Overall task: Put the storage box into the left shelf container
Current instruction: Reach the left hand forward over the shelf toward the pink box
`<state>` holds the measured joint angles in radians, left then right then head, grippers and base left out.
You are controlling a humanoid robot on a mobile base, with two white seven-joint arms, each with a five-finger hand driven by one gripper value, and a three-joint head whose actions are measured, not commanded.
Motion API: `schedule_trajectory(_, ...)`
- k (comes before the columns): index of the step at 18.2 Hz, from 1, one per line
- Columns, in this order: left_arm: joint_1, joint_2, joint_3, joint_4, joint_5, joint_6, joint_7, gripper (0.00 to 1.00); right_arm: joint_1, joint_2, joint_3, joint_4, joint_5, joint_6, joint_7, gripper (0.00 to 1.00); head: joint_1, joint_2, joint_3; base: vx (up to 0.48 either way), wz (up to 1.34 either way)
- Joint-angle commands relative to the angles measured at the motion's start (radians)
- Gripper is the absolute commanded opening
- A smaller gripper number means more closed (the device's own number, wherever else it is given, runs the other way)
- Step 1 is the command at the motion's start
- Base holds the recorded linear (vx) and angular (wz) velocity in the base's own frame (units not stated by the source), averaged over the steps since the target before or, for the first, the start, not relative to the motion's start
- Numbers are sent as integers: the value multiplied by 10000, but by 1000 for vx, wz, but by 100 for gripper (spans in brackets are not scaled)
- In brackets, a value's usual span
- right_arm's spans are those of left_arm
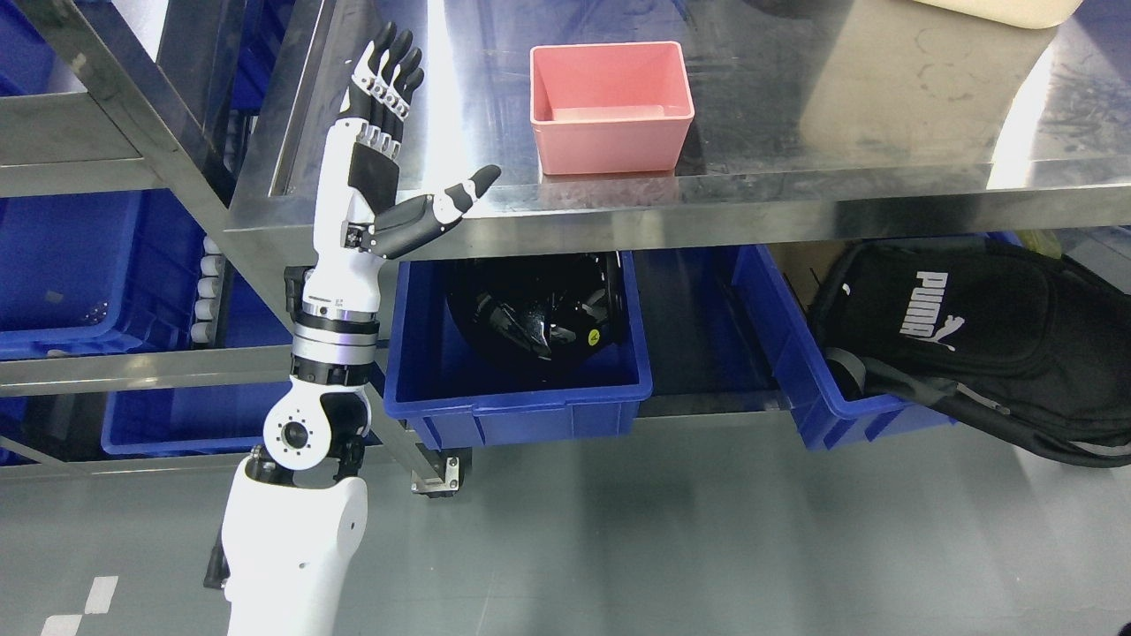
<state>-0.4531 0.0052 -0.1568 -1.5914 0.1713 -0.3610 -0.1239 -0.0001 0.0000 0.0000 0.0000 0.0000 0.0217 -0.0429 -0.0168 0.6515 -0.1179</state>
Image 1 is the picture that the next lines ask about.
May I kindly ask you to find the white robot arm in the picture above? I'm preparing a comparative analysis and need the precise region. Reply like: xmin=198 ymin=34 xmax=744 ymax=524
xmin=205 ymin=259 xmax=383 ymax=635

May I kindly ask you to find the black Puma bag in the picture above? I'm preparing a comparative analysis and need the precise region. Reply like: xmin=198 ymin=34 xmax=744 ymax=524
xmin=808 ymin=235 xmax=1128 ymax=469

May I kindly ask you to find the pink plastic storage box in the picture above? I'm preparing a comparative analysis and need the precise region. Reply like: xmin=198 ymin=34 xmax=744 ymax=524
xmin=529 ymin=41 xmax=696 ymax=177

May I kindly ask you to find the stainless steel table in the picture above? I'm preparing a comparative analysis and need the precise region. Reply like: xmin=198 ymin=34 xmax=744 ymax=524
xmin=223 ymin=1 xmax=1128 ymax=427

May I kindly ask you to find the stainless steel shelf rack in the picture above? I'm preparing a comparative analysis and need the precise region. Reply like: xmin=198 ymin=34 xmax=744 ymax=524
xmin=3 ymin=1 xmax=288 ymax=473

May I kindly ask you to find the blue lower shelf bin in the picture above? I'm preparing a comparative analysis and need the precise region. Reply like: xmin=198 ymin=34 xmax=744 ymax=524
xmin=100 ymin=274 xmax=301 ymax=458

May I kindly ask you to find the blue shelf bin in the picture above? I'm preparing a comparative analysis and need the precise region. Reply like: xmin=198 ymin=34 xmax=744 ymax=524
xmin=1 ymin=189 xmax=202 ymax=360
xmin=100 ymin=274 xmax=301 ymax=458

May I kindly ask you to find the blue bin with bag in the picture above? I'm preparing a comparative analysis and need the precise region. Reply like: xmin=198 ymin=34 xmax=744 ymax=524
xmin=729 ymin=231 xmax=1026 ymax=452

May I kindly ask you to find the blue bin with helmet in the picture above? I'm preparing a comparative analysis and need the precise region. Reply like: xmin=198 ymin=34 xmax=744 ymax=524
xmin=383 ymin=251 xmax=654 ymax=452

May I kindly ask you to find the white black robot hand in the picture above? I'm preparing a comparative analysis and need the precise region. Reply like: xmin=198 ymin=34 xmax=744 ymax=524
xmin=287 ymin=23 xmax=501 ymax=333

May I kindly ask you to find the blue shelf bin left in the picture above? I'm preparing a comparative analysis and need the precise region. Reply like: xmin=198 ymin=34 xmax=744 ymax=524
xmin=1 ymin=189 xmax=202 ymax=360

